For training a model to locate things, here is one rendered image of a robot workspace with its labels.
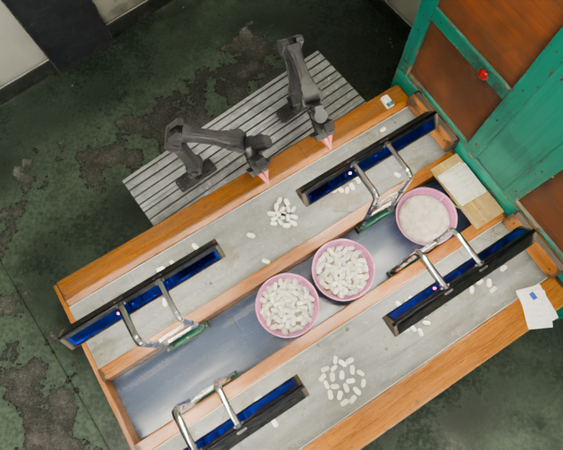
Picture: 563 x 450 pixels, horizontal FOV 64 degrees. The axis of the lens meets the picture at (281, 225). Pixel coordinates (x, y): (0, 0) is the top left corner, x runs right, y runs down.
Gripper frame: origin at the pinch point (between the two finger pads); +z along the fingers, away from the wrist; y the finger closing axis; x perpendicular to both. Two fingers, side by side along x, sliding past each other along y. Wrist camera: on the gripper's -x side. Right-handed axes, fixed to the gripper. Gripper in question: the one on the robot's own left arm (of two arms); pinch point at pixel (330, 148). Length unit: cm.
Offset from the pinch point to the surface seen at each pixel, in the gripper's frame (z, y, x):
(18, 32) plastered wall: -110, -101, 154
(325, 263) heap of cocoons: 38, -28, -18
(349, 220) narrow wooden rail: 28.9, -9.1, -12.9
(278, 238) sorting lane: 22.5, -39.5, -4.2
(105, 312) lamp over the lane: -2, -107, -32
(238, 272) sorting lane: 25, -62, -7
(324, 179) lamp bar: -2.3, -17.5, -31.8
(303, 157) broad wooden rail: 1.2, -9.7, 10.8
